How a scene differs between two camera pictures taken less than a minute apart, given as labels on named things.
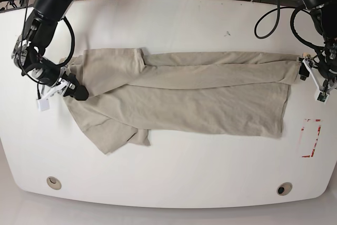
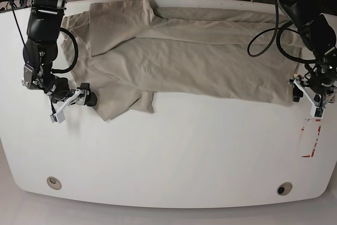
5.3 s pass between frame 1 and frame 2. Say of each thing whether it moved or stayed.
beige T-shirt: moved
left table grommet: stayed
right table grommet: stayed
